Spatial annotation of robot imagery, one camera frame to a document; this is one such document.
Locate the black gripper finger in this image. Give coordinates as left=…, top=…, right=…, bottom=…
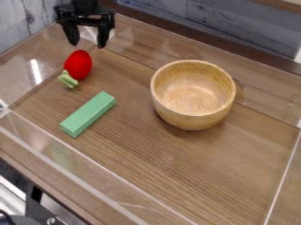
left=96, top=25, right=111, bottom=48
left=61, top=21, right=80, bottom=46

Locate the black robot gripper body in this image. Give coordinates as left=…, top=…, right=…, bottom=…
left=53, top=4, right=115, bottom=28

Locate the red plush tomato toy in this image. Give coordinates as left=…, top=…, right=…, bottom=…
left=58, top=50, right=92, bottom=89

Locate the light wooden bowl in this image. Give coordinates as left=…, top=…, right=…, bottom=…
left=149, top=60, right=236, bottom=130

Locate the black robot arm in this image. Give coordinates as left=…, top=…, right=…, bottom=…
left=53, top=0, right=115, bottom=48

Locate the green rectangular block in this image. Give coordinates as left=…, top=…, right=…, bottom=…
left=60, top=91, right=116, bottom=138

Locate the clear acrylic corner bracket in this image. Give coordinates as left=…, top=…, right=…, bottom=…
left=80, top=26, right=115, bottom=46

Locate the clear acrylic tray wall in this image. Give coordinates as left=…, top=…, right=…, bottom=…
left=0, top=105, right=196, bottom=225

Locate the black table leg bracket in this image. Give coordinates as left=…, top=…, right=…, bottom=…
left=24, top=185, right=68, bottom=225

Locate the black cable under table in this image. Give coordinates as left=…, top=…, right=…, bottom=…
left=0, top=209, right=16, bottom=225

